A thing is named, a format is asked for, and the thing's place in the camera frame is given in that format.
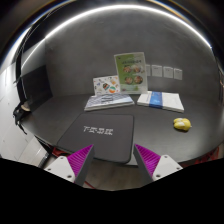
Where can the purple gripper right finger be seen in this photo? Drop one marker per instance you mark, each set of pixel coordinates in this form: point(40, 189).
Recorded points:
point(153, 166)

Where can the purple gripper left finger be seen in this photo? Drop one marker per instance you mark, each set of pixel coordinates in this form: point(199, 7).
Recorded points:
point(73, 168)

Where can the green food poster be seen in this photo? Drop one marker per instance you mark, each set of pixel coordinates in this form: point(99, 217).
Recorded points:
point(131, 71)

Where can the grey striped book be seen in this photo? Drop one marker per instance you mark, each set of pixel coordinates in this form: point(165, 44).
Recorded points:
point(108, 101)

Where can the black mouse pad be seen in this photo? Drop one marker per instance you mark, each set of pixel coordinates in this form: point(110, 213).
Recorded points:
point(110, 134)

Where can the white wall paper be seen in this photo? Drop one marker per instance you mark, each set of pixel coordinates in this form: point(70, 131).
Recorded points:
point(178, 74)
point(156, 70)
point(168, 72)
point(148, 69)

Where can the white and blue book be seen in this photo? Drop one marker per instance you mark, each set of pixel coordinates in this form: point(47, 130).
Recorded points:
point(161, 100)

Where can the yellow computer mouse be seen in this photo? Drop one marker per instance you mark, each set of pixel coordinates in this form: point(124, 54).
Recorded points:
point(182, 124)

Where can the small white colourful card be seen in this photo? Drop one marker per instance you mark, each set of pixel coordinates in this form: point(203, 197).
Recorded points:
point(106, 85)

